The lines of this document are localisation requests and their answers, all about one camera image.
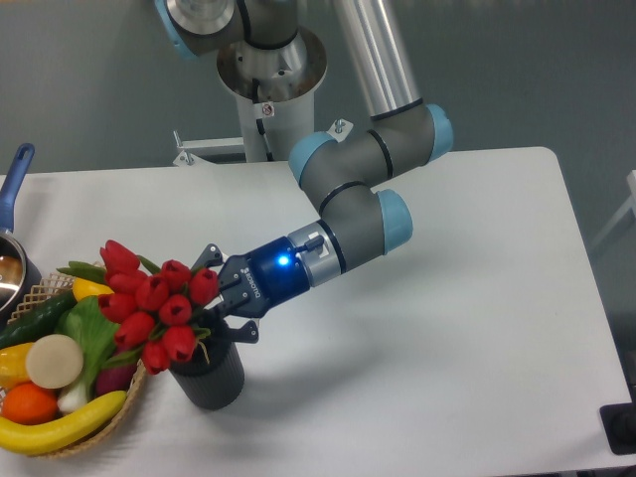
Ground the blue handled saucepan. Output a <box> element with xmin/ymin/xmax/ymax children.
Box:
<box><xmin>1</xmin><ymin>143</ymin><xmax>41</xmax><ymax>329</ymax></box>

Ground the white frame at right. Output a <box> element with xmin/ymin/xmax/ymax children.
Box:
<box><xmin>592</xmin><ymin>170</ymin><xmax>635</xmax><ymax>248</ymax></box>

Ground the yellow bell pepper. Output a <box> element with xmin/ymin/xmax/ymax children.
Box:
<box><xmin>0</xmin><ymin>342</ymin><xmax>34</xmax><ymax>390</ymax></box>

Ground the beige round slice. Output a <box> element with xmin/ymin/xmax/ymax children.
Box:
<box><xmin>25</xmin><ymin>334</ymin><xmax>83</xmax><ymax>390</ymax></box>

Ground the green bok choy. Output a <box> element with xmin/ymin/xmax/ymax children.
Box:
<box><xmin>55</xmin><ymin>296</ymin><xmax>119</xmax><ymax>414</ymax></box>

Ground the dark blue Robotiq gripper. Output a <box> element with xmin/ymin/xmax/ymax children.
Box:
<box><xmin>191</xmin><ymin>237</ymin><xmax>310</xmax><ymax>344</ymax></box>

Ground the yellow squash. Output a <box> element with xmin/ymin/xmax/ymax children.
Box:
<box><xmin>72</xmin><ymin>277</ymin><xmax>113</xmax><ymax>302</ymax></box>

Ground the orange fruit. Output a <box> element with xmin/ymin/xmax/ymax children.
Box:
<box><xmin>1</xmin><ymin>383</ymin><xmax>58</xmax><ymax>425</ymax></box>

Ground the yellow banana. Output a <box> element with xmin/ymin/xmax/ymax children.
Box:
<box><xmin>1</xmin><ymin>391</ymin><xmax>127</xmax><ymax>456</ymax></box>

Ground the red tulip bouquet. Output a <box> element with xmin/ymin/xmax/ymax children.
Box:
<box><xmin>60</xmin><ymin>239</ymin><xmax>220</xmax><ymax>375</ymax></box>

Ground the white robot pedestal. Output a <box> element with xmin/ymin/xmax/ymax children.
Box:
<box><xmin>172</xmin><ymin>27</ymin><xmax>355</xmax><ymax>168</ymax></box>

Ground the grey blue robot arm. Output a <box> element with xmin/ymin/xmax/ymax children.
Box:
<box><xmin>155</xmin><ymin>1</ymin><xmax>453</xmax><ymax>343</ymax></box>

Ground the black device at edge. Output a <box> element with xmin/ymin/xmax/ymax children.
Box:
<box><xmin>599</xmin><ymin>402</ymin><xmax>635</xmax><ymax>455</ymax></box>

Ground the green cucumber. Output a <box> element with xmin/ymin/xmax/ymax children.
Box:
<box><xmin>1</xmin><ymin>290</ymin><xmax>77</xmax><ymax>349</ymax></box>

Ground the woven wicker basket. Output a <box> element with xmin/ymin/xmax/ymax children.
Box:
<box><xmin>9</xmin><ymin>272</ymin><xmax>147</xmax><ymax>458</ymax></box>

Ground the dark grey ribbed vase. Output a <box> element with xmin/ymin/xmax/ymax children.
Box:
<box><xmin>169</xmin><ymin>321</ymin><xmax>244</xmax><ymax>410</ymax></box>

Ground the purple sweet potato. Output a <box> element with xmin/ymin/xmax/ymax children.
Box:
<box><xmin>94</xmin><ymin>365</ymin><xmax>137</xmax><ymax>397</ymax></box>

